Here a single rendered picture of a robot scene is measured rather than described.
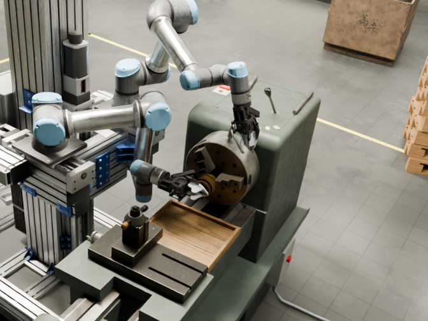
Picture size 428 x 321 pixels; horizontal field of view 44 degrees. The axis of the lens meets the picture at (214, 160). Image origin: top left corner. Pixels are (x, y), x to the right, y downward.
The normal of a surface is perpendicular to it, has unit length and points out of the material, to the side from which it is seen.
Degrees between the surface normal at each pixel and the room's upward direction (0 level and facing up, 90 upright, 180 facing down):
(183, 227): 0
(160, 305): 0
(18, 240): 0
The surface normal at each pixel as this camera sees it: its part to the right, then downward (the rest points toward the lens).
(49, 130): 0.15, 0.55
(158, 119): 0.40, 0.52
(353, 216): 0.11, -0.84
